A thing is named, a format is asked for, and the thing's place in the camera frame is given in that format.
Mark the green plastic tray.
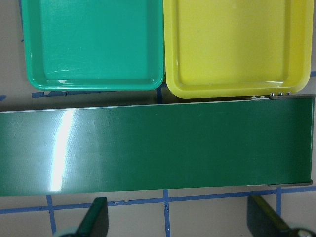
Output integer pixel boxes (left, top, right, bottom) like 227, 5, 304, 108
21, 0, 164, 91

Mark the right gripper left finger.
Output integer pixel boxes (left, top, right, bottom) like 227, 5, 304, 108
58, 197, 109, 237

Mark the yellow plastic tray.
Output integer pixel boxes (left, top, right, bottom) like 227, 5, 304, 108
163, 0, 314, 99

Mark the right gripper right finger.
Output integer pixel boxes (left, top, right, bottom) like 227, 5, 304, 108
246, 195, 316, 237

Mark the green conveyor belt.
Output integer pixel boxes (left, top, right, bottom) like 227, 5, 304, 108
0, 96, 315, 196

